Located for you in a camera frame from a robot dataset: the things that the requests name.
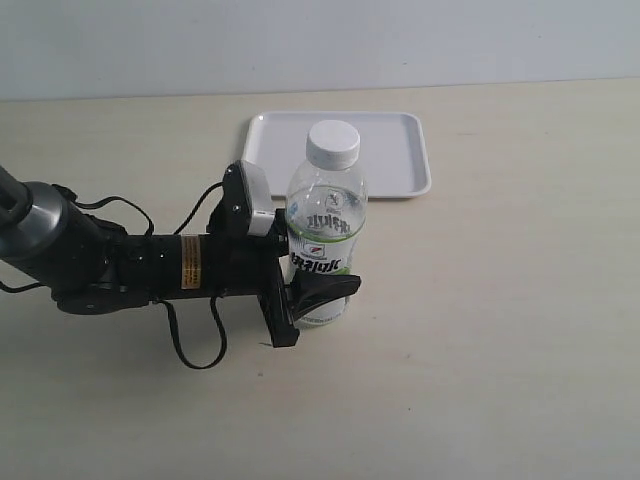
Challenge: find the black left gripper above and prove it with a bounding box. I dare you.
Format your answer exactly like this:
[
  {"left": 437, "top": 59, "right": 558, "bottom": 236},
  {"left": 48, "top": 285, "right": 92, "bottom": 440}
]
[{"left": 177, "top": 205, "right": 362, "bottom": 349}]

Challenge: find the clear plastic drink bottle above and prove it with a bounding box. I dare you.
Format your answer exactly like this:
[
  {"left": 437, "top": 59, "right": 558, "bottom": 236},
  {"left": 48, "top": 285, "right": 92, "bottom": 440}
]
[{"left": 285, "top": 153, "right": 369, "bottom": 330}]

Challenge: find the white bottle cap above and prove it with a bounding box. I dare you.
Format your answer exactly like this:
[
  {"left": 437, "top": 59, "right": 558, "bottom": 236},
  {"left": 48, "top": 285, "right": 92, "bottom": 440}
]
[{"left": 306, "top": 120, "right": 361, "bottom": 171}]

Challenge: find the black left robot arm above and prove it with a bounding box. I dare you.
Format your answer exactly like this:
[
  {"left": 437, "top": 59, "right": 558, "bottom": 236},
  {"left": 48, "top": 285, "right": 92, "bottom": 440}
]
[{"left": 1, "top": 161, "right": 361, "bottom": 348}]

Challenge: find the white rectangular tray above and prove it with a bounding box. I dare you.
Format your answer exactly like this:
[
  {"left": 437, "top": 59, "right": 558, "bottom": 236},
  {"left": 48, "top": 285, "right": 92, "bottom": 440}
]
[{"left": 242, "top": 111, "right": 432, "bottom": 199}]

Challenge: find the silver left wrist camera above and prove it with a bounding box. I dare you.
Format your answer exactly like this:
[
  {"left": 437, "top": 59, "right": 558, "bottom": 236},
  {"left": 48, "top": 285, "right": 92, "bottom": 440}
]
[{"left": 223, "top": 160, "right": 275, "bottom": 237}]

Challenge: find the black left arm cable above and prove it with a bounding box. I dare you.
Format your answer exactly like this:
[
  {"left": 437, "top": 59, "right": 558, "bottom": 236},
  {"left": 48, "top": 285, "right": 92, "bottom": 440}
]
[{"left": 154, "top": 180, "right": 229, "bottom": 371}]

